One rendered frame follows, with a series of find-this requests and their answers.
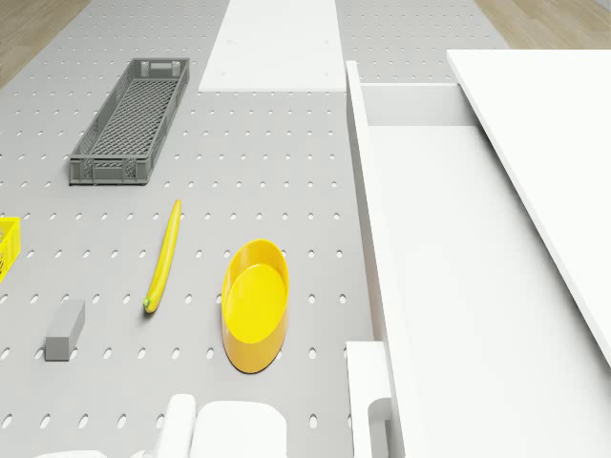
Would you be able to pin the yellow bowl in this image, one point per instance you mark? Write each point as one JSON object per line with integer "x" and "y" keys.
{"x": 255, "y": 305}

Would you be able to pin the yellow basket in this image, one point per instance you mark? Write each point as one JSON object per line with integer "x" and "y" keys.
{"x": 7, "y": 248}

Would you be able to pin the grey cube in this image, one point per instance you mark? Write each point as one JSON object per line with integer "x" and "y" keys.
{"x": 62, "y": 334}

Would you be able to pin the banana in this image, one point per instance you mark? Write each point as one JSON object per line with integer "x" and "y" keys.
{"x": 164, "y": 257}

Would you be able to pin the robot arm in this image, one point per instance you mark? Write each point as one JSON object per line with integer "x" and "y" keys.
{"x": 238, "y": 429}

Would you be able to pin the white drawer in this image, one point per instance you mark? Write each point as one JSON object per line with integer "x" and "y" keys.
{"x": 453, "y": 286}

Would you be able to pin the white board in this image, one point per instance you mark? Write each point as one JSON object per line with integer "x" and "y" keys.
{"x": 277, "y": 47}

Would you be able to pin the dark grey basket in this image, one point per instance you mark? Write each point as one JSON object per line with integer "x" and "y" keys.
{"x": 105, "y": 169}

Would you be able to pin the white cabinet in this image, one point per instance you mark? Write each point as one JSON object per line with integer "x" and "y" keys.
{"x": 549, "y": 143}

